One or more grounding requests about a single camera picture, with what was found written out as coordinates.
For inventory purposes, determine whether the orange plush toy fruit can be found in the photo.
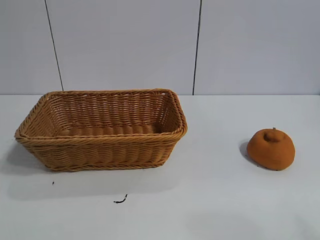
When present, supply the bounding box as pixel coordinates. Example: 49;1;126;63
246;127;296;172

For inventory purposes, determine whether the tan woven wicker basket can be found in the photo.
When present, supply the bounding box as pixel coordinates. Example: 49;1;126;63
14;87;189;172

